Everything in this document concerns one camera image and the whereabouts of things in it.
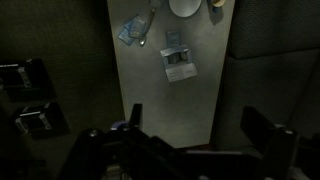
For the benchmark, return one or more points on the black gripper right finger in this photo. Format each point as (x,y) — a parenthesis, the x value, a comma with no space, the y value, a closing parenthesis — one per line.
(283,150)

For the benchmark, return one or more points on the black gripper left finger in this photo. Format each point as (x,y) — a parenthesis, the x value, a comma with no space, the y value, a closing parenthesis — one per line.
(136,116)

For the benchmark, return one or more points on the blue cup cream inside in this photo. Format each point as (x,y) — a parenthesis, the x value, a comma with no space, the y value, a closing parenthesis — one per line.
(218,3)

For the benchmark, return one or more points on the white round plate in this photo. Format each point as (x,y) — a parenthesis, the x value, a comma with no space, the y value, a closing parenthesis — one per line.
(185,7)

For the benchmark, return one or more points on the grey coffee table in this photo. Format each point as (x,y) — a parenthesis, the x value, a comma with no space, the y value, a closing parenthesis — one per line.
(173,110)

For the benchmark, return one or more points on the paper on table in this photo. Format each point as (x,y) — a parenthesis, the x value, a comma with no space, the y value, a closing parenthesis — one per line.
(181,71)

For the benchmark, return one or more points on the dark grey sofa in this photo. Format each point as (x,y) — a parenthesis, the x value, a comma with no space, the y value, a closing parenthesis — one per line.
(273,83)

